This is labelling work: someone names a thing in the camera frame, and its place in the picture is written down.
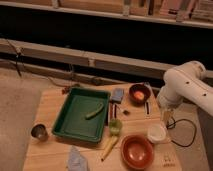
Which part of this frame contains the dark fork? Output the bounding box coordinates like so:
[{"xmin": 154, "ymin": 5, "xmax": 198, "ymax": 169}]
[{"xmin": 116, "ymin": 104, "xmax": 130, "ymax": 115}]

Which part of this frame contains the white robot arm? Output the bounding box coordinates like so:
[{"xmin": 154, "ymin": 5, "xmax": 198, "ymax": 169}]
[{"xmin": 157, "ymin": 61, "xmax": 213, "ymax": 124}]

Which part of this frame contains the white paper cup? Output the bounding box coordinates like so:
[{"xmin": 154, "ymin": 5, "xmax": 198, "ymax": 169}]
[{"xmin": 147, "ymin": 124, "xmax": 166, "ymax": 143}]

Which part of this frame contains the small metal cup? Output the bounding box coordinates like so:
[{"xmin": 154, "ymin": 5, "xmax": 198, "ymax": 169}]
[{"xmin": 31, "ymin": 124, "xmax": 48, "ymax": 141}]

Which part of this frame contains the black white knife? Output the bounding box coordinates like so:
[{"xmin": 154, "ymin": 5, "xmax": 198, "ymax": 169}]
[{"xmin": 145, "ymin": 102, "xmax": 150, "ymax": 115}]

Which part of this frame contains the orange ball in bowl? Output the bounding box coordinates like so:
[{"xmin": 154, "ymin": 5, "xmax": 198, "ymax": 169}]
[{"xmin": 134, "ymin": 91, "xmax": 144, "ymax": 100}]

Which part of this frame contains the dark brown small bowl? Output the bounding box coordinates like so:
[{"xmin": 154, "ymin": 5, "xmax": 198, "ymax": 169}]
[{"xmin": 129, "ymin": 84, "xmax": 151, "ymax": 105}]

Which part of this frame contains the large red-brown bowl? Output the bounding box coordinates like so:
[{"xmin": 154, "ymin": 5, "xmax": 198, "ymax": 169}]
[{"xmin": 120, "ymin": 135, "xmax": 154, "ymax": 171}]

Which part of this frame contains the green yellow brush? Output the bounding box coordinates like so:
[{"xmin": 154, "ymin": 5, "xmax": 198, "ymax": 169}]
[{"xmin": 101, "ymin": 118, "xmax": 122, "ymax": 161}]

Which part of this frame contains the red black utensil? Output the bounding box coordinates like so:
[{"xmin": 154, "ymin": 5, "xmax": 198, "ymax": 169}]
[{"xmin": 107, "ymin": 103, "xmax": 117, "ymax": 123}]

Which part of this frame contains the green cucumber toy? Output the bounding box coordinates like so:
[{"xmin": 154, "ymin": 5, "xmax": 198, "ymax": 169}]
[{"xmin": 85, "ymin": 103, "xmax": 104, "ymax": 120}]

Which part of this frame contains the green plastic tray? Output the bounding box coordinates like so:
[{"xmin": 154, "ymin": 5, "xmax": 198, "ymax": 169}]
[{"xmin": 52, "ymin": 88, "xmax": 110, "ymax": 143}]

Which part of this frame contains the blue-grey crumpled cloth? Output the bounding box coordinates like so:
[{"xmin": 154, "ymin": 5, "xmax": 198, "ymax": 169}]
[{"xmin": 67, "ymin": 147, "xmax": 89, "ymax": 171}]

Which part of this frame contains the red object behind table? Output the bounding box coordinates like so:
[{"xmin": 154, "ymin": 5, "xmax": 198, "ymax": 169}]
[{"xmin": 62, "ymin": 84, "xmax": 80, "ymax": 94}]

